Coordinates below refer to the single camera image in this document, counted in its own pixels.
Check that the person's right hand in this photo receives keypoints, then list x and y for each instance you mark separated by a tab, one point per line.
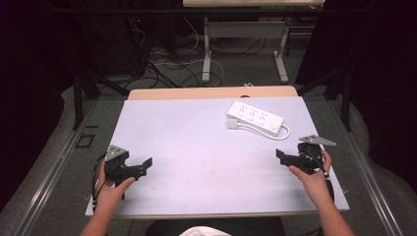
311	183

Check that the black metal stand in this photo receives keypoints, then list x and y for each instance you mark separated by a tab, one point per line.
82	95
344	95

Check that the white table mat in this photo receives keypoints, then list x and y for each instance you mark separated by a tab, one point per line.
203	157

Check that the black computer tower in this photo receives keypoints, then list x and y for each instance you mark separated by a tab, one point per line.
111	46

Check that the white power strip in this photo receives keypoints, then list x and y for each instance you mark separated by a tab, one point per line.
255	117

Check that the white desk with metal legs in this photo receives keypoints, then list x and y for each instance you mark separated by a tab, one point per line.
246	29

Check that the white power plug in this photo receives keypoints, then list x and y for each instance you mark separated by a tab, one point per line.
232	123

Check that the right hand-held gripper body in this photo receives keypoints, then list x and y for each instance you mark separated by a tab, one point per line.
309	154

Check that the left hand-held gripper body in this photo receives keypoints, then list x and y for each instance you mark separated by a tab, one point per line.
115	164

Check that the wooden table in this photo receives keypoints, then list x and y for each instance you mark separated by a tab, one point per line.
209	92

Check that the black floor socket frame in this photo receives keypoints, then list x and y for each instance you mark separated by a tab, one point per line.
85	140

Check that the person's left hand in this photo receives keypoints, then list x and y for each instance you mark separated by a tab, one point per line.
109	196

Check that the aluminium floor rail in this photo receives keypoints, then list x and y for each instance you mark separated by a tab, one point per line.
49	173
367	170

